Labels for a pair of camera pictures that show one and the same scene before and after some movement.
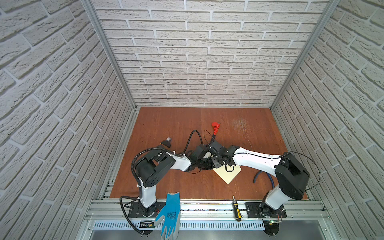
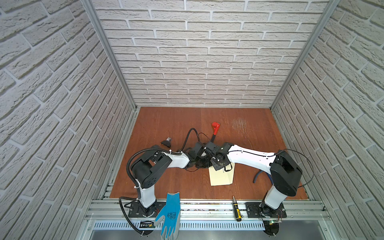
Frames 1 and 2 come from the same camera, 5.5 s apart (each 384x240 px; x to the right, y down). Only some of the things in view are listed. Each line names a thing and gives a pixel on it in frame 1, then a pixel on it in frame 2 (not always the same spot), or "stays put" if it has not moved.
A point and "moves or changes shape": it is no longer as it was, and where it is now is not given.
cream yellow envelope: x=228 y=173 moves or changes shape
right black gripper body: x=217 y=161 stays put
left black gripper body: x=206 y=164 stays put
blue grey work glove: x=168 y=218 stays put
